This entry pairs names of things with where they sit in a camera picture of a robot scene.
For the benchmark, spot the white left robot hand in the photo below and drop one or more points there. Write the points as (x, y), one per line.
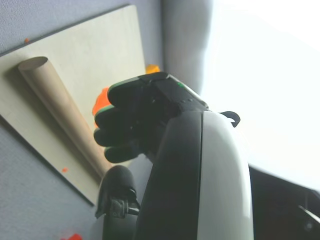
(220, 175)

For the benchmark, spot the wooden rolling pin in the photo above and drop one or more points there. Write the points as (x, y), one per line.
(50, 95)

